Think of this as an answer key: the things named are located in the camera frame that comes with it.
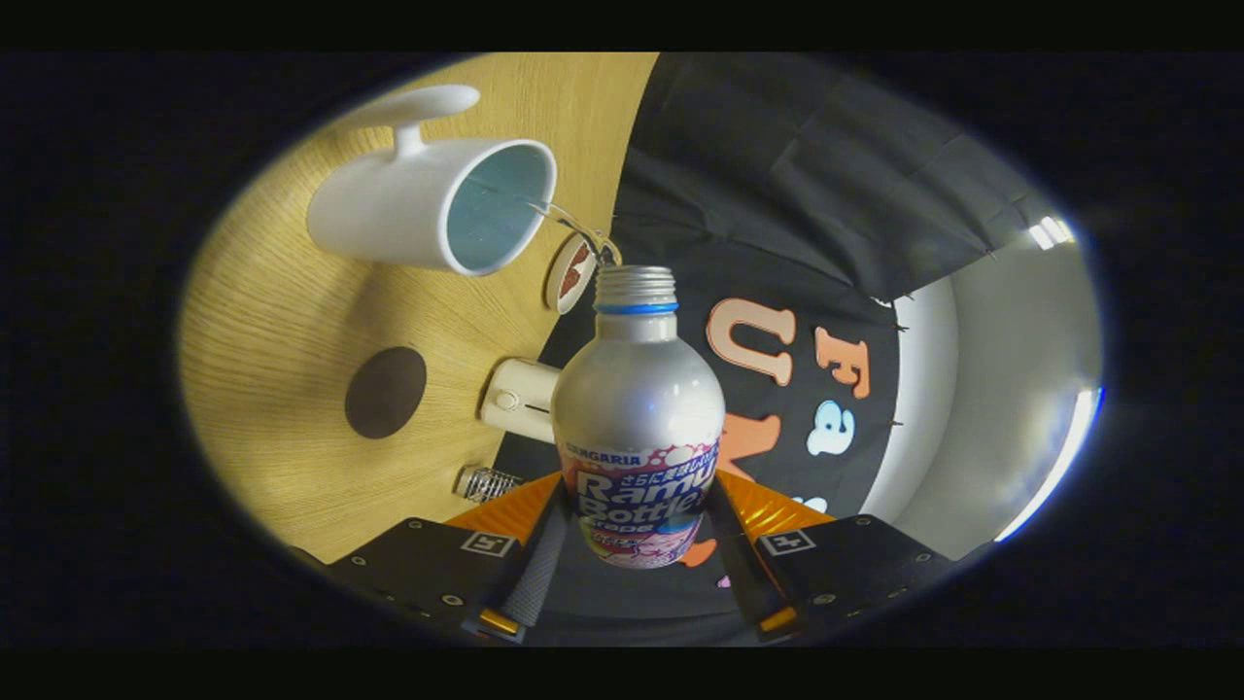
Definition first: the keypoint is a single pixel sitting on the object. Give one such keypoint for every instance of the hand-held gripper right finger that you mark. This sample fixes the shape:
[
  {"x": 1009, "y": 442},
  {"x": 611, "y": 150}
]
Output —
[{"x": 743, "y": 574}]

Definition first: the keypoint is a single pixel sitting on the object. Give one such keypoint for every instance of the wooden table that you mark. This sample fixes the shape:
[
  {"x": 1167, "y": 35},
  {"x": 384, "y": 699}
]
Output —
[{"x": 282, "y": 331}]

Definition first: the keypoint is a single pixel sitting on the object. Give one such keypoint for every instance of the brown snack portion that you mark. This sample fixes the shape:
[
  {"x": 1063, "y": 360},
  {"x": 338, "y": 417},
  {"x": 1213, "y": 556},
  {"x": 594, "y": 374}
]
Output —
[{"x": 577, "y": 270}]

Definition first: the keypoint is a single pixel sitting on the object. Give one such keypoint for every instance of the white cup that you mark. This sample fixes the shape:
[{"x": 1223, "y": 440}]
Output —
[{"x": 389, "y": 209}]

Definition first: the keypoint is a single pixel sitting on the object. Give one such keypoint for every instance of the twin tube ceiling light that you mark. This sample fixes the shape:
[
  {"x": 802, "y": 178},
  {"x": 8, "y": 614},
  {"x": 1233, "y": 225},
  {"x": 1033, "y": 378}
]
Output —
[{"x": 1050, "y": 233}]

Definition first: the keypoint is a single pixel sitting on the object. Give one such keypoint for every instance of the brown round coaster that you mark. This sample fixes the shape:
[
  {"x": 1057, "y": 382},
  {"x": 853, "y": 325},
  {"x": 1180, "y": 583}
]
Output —
[{"x": 385, "y": 393}]

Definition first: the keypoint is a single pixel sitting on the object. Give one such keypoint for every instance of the silver juice bottle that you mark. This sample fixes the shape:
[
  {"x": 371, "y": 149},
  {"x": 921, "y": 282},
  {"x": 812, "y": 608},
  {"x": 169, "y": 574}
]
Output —
[{"x": 637, "y": 399}]

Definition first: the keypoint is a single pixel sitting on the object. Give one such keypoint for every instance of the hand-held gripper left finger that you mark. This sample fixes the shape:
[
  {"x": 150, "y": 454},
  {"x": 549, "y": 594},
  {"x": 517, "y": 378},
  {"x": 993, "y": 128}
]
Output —
[{"x": 535, "y": 574}]

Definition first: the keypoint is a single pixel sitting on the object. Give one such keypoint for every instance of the round white plate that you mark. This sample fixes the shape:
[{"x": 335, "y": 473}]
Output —
[{"x": 558, "y": 282}]

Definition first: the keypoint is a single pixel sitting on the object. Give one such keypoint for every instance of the white ceramic utensil holder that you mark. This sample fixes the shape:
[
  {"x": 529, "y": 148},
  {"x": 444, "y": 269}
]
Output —
[{"x": 525, "y": 399}]

